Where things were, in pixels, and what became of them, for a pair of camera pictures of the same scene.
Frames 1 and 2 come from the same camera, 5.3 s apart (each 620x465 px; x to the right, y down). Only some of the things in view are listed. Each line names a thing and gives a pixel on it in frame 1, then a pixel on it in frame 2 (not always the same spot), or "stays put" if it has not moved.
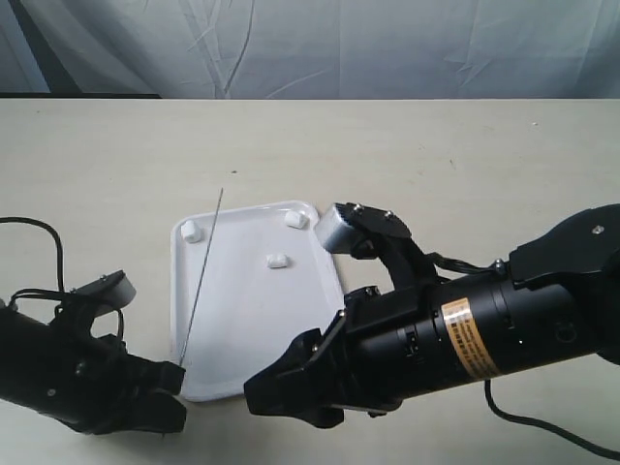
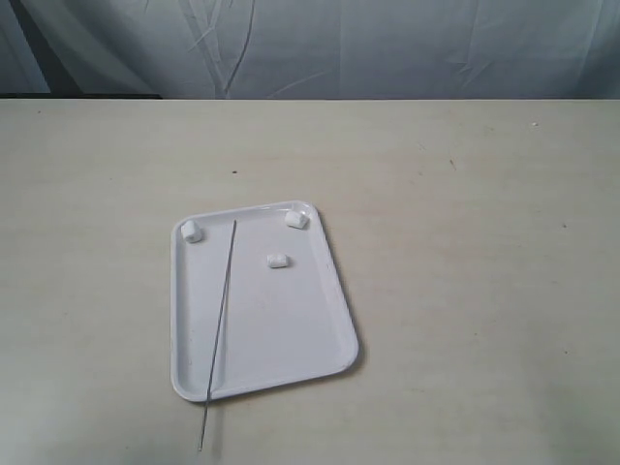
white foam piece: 276,261 stays put
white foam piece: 190,231 stays put
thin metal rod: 201,276 → 219,331
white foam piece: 295,219 stays put
